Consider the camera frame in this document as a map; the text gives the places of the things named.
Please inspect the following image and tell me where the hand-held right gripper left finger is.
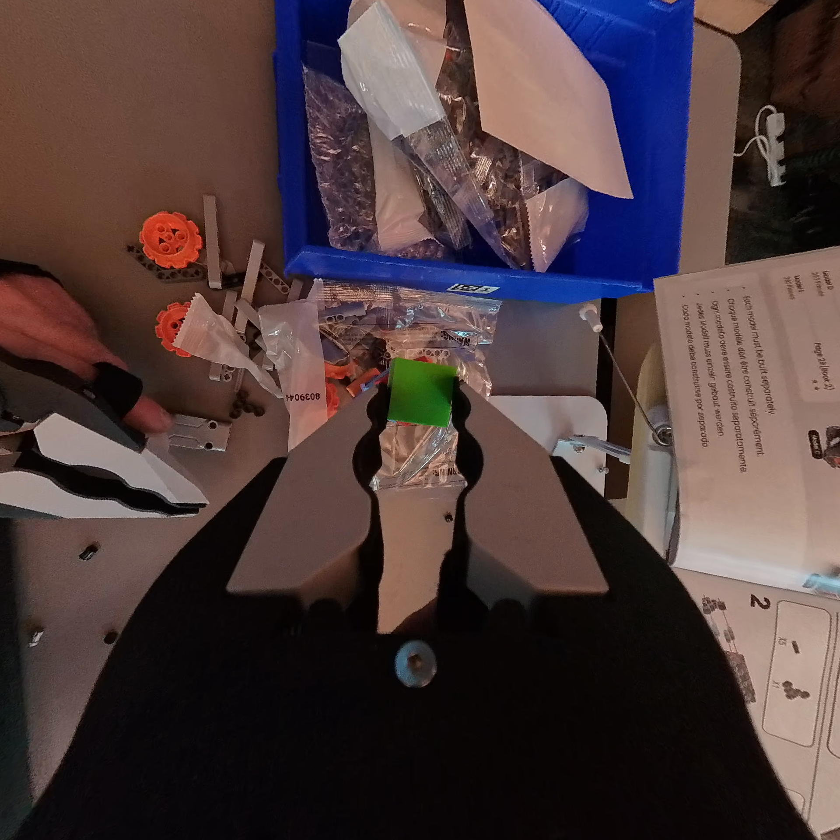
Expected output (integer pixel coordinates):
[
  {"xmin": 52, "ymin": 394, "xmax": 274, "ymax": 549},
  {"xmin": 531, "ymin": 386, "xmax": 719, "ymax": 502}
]
[{"xmin": 226, "ymin": 382, "xmax": 386, "ymax": 632}]

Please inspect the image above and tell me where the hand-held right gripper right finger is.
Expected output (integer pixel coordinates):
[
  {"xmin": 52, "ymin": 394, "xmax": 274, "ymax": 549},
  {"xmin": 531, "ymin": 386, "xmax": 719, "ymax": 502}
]
[{"xmin": 438, "ymin": 381, "xmax": 610, "ymax": 632}]

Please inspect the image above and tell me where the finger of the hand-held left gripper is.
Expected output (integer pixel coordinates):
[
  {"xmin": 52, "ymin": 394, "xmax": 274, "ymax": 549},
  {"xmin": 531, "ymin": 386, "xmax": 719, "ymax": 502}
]
[
  {"xmin": 0, "ymin": 467, "xmax": 201, "ymax": 521},
  {"xmin": 16, "ymin": 412, "xmax": 211, "ymax": 514}
]

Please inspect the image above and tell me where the green foam cube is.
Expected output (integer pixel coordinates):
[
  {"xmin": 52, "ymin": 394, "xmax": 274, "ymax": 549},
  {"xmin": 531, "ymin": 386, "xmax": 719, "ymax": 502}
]
[{"xmin": 386, "ymin": 357, "xmax": 458, "ymax": 429}]

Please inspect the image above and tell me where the person's left hand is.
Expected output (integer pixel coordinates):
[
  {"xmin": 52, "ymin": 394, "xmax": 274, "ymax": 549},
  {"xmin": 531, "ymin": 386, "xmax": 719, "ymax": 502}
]
[{"xmin": 0, "ymin": 274, "xmax": 175, "ymax": 434}]

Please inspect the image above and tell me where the white book stand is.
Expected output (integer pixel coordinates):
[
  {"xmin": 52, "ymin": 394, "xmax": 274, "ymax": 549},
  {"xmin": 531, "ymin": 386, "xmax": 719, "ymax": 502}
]
[{"xmin": 489, "ymin": 298, "xmax": 683, "ymax": 568}]

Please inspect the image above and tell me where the clear printed plastic bag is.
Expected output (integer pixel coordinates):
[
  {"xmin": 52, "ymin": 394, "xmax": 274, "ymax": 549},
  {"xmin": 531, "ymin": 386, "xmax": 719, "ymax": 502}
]
[{"xmin": 258, "ymin": 279, "xmax": 503, "ymax": 493}]

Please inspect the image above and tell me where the small torn clear bag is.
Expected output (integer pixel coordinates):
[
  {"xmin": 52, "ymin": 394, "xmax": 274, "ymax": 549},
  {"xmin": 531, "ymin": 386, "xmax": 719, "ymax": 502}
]
[{"xmin": 176, "ymin": 292, "xmax": 284, "ymax": 399}]

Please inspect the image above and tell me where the dark grey angled beam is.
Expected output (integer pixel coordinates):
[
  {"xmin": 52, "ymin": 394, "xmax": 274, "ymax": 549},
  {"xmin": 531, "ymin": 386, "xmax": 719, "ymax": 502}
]
[{"xmin": 126, "ymin": 244, "xmax": 210, "ymax": 283}]

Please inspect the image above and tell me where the white instruction booklet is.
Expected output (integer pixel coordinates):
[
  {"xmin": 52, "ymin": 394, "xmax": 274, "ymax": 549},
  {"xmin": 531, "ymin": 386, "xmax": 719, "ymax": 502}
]
[{"xmin": 653, "ymin": 246, "xmax": 840, "ymax": 840}]

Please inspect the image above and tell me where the blue plastic bin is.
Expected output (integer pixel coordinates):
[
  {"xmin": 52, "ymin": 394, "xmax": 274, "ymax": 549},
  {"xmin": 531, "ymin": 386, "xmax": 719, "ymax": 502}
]
[{"xmin": 272, "ymin": 0, "xmax": 695, "ymax": 304}]

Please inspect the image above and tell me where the white power strip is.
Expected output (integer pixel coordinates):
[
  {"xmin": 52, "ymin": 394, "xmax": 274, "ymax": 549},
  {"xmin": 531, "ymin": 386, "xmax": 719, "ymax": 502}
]
[{"xmin": 731, "ymin": 105, "xmax": 788, "ymax": 189}]

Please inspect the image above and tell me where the clear bag of grey parts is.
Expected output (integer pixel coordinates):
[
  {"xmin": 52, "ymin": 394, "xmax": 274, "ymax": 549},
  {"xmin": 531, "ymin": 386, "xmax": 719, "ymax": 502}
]
[{"xmin": 338, "ymin": 0, "xmax": 589, "ymax": 273}]

